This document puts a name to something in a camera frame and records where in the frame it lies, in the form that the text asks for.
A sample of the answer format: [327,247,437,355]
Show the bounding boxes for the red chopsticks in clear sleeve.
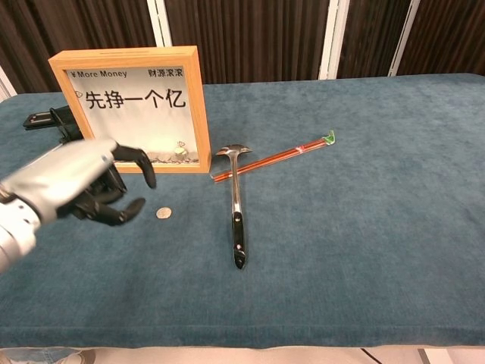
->
[212,130,337,187]

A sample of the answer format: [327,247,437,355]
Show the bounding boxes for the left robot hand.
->
[0,138,158,228]

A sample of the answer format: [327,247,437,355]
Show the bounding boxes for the black folding stand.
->
[22,109,58,130]

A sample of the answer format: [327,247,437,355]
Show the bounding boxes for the wooden framed coin box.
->
[48,45,212,174]

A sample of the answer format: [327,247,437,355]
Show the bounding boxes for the steel ladle black handle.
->
[215,144,254,271]

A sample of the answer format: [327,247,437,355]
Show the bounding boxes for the blue felt table cloth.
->
[0,73,485,350]

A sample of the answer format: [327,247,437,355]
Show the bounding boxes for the black handled metal pick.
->
[26,105,83,168]

